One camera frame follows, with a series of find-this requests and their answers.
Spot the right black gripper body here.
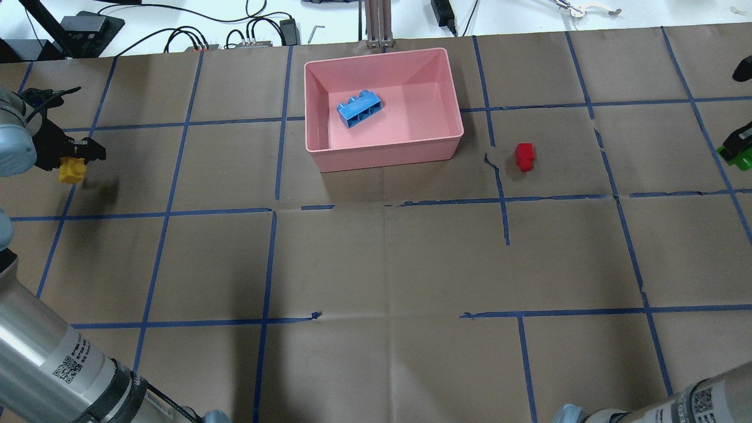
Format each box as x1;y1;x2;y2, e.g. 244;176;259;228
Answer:
731;56;752;82

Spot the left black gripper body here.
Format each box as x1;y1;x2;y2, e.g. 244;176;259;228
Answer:
23;88;82;172

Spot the green toy block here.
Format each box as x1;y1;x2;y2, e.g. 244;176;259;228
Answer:
716;146;751;171

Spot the yellow toy block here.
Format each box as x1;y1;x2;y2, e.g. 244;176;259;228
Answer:
58;156;87;185

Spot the blue toy block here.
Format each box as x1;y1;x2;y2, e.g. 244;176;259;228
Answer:
335;89;383;129

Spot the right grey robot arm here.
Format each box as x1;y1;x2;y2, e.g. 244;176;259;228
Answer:
551;56;751;422

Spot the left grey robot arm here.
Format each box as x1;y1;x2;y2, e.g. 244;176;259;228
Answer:
1;88;230;422

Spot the pink plastic box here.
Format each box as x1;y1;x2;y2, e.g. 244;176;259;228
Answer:
304;48;464;172

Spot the metal reacher grabber tool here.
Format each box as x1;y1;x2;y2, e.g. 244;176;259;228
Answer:
549;0;622;19

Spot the brown paper table mat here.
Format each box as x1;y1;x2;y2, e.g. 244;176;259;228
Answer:
2;22;750;422

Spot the red toy block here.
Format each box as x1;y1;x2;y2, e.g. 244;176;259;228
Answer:
515;143;535;172

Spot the black power brick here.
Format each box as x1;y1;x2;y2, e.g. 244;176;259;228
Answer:
279;17;299;46

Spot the black power adapter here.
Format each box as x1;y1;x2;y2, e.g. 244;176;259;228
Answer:
429;0;458;37

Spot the black camera stand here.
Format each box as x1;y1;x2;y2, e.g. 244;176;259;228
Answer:
1;1;126;63

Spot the aluminium frame post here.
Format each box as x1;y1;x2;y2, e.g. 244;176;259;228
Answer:
364;0;394;49

